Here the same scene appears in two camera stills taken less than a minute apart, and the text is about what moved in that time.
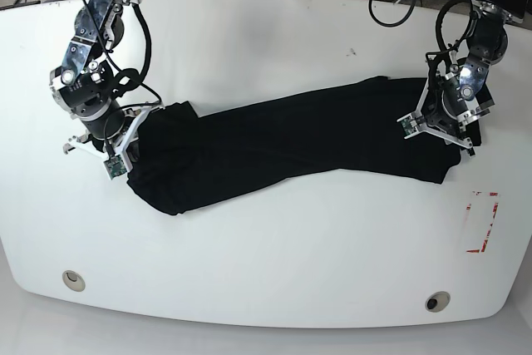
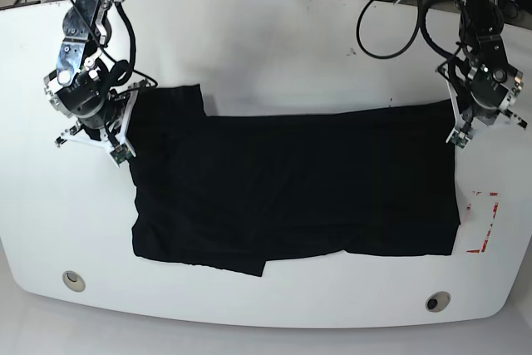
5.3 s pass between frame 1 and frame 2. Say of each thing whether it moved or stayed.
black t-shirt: moved
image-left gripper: moved
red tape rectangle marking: stayed
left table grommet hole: stayed
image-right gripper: moved
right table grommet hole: stayed
